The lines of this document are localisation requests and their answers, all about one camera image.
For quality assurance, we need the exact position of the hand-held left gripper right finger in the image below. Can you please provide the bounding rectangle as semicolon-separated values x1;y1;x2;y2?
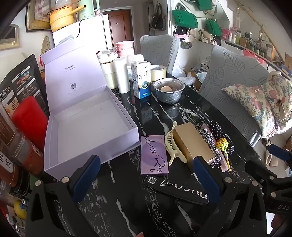
193;156;267;237

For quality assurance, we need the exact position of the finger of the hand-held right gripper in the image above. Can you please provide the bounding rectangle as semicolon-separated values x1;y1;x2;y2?
245;161;277;188
268;144;292;163

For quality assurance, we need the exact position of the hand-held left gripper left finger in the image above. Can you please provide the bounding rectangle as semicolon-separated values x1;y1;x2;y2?
25;155;101;237

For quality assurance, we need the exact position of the pink lipstick tube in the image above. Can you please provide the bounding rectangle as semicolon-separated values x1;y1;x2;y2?
203;124;230;173

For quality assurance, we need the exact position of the black slim box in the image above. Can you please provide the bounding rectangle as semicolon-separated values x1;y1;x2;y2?
144;174;210;205

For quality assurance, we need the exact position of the yellow lollipop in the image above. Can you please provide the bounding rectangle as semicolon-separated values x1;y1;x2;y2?
216;138;231;171

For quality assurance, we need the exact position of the gold box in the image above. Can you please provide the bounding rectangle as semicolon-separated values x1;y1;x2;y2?
173;123;216;166

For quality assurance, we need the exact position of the gingham scrunchie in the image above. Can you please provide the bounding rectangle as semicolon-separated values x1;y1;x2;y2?
198;128;223;169

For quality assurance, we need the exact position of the black polka dot scrunchie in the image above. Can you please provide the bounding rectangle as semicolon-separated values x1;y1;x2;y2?
209;122;234;155

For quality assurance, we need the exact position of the cream hair claw clip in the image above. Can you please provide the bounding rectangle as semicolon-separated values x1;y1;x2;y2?
165;121;188;166

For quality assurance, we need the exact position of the lavender gift box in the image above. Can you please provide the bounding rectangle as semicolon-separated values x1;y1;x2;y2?
40;44;141;180

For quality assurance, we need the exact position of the purple palette box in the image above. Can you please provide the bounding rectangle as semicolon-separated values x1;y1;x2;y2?
141;135;170;177

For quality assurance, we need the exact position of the floral pillow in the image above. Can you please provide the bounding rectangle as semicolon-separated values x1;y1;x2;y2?
221;71;292;138

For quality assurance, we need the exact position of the clear jar with rust label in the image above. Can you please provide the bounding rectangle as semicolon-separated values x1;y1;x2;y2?
0;102;45;176

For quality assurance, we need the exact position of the jar with white label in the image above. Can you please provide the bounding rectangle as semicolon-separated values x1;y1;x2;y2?
0;149;20;188

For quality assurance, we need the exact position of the red container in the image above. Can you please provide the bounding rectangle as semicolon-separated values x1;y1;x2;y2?
12;96;49;152

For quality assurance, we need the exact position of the grey leaf pattern chair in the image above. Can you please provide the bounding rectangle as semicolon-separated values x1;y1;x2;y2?
140;34;180;74
198;45;270;146

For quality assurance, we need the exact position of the metal bowl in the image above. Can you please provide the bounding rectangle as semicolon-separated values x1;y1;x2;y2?
152;78;185;104

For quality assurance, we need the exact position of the clear plastic bag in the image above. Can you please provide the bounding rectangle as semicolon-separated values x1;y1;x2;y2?
172;63;197;86

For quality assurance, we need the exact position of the blue white milk carton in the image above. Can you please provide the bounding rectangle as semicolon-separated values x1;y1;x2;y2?
131;60;151;99

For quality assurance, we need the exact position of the row of cosmetic bottles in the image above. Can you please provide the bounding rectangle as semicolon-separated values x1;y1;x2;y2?
228;30;288;64

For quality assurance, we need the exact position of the black food bag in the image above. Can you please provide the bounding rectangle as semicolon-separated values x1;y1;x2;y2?
0;53;51;119

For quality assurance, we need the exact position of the beige tape roll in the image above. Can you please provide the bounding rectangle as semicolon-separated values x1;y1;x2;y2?
150;65;167;82

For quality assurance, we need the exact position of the woven straw fan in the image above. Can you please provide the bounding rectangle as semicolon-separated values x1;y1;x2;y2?
41;35;54;55

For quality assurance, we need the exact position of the small green tote bag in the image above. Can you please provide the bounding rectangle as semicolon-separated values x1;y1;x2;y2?
204;19;222;37

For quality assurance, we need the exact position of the white fridge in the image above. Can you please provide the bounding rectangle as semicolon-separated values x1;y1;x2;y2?
52;14;113;51

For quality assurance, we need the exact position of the brown door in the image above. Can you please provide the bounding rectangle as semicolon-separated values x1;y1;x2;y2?
107;10;133;48

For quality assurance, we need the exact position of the yellow cooking pot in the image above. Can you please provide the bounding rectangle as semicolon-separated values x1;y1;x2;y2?
49;6;86;32

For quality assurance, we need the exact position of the large green tote bag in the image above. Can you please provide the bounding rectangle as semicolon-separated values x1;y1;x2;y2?
172;9;198;29

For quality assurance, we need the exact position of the framed picture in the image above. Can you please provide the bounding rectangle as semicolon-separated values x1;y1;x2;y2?
25;0;52;32

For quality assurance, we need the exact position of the dark handbag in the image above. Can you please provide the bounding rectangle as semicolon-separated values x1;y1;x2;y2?
151;3;167;30

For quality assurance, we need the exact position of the wall shelf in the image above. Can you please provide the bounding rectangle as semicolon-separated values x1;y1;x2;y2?
220;38;292;77

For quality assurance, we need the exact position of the black power cord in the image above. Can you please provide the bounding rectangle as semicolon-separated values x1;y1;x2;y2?
76;14;104;38

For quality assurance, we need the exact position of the wall intercom panel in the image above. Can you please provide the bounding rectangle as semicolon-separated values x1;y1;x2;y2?
0;24;20;50

